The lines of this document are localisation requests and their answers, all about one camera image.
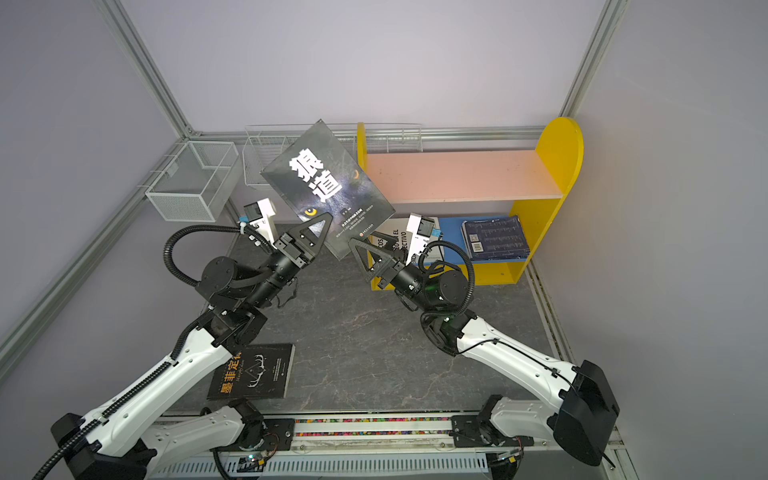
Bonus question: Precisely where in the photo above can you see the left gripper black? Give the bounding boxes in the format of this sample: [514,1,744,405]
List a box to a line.
[246,213,332,310]

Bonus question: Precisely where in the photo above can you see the black book white characters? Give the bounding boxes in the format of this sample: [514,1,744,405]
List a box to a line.
[261,120,395,260]

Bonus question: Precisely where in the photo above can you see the navy book with QR code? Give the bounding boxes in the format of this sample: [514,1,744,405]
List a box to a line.
[461,216,530,261]

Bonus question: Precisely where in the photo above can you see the white Spanish text book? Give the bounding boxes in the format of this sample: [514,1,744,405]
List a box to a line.
[368,217,411,260]

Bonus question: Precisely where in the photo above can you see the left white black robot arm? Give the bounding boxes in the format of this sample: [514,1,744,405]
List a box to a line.
[34,213,332,479]

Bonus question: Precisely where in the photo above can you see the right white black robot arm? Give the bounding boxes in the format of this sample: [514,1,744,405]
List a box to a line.
[349,239,620,466]

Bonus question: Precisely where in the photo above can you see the yellow pink blue bookshelf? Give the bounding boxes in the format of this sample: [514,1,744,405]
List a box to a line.
[356,116,585,292]

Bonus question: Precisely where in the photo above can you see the white mesh box basket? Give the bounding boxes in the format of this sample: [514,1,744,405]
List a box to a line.
[146,141,243,223]

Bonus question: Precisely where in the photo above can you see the black book gold characters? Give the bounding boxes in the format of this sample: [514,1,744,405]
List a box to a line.
[207,343,295,400]

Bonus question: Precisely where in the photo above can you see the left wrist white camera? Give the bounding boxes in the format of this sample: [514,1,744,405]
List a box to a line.
[239,198,276,244]

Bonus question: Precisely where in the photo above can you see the white wire divider rack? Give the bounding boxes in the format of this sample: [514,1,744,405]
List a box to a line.
[242,122,423,188]

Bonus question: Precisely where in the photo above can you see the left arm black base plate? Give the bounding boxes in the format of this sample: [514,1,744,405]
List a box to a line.
[235,418,296,453]

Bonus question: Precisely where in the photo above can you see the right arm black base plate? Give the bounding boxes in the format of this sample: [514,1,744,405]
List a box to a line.
[450,415,534,448]

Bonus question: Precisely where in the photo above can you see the aluminium mounting rail frame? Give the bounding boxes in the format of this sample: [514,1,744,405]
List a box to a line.
[107,409,628,480]

